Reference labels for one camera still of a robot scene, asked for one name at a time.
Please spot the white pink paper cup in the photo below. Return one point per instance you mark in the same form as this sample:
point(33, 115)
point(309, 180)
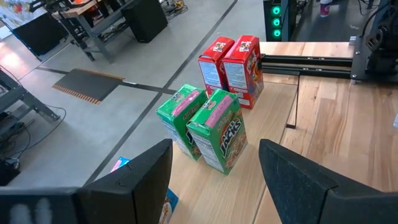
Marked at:
point(325, 8)

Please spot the small black box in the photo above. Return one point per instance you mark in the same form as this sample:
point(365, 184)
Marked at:
point(7, 174)

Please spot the large black crate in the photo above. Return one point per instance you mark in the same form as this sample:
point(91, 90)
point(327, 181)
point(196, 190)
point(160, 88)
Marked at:
point(40, 37)

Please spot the red Froot Loops cereal box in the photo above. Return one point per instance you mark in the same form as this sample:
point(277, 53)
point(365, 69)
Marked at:
point(214, 56)
point(245, 71)

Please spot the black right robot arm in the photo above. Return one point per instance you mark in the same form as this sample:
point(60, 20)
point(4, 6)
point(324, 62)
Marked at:
point(382, 40)

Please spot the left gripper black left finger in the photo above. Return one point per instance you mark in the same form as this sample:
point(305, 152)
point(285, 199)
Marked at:
point(140, 193)

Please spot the floral patterned partition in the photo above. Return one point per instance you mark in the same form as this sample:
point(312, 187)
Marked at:
point(18, 12)

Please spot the wooden shelf black metal legs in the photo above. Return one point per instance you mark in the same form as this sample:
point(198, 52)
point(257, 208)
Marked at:
point(267, 124)

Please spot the black computer case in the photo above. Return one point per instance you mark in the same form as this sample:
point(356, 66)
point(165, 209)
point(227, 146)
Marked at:
point(146, 18)

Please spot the wooden top metal workbench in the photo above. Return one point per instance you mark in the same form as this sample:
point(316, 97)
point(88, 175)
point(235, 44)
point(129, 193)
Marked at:
point(77, 9)

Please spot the black mat orange striped edge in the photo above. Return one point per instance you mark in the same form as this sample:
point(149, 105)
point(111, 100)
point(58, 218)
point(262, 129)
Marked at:
point(87, 85)

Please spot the green Apple Jacks cereal box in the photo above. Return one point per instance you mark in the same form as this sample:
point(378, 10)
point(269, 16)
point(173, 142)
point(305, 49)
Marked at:
point(177, 105)
point(217, 133)

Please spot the black computer tower green lights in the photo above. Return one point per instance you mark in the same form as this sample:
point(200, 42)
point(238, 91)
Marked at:
point(268, 18)

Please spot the grey metal desk frame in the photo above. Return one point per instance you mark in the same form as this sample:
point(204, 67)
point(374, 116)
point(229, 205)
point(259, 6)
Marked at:
point(18, 93)

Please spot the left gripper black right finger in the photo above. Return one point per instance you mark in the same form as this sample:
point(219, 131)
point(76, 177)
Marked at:
point(295, 186)

